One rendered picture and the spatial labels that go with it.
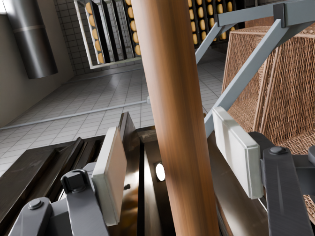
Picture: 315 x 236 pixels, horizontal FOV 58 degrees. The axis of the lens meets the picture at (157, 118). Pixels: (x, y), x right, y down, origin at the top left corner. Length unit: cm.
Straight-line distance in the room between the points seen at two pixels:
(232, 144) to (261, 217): 79
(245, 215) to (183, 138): 82
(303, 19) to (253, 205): 60
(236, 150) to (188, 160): 3
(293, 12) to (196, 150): 46
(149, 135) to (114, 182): 162
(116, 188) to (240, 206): 86
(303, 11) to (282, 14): 4
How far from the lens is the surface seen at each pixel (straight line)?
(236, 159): 16
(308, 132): 129
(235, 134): 16
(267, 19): 163
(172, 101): 15
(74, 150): 166
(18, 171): 173
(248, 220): 95
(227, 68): 173
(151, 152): 182
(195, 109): 16
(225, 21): 105
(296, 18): 60
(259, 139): 17
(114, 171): 16
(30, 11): 329
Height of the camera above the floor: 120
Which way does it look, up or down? 1 degrees up
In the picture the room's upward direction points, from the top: 101 degrees counter-clockwise
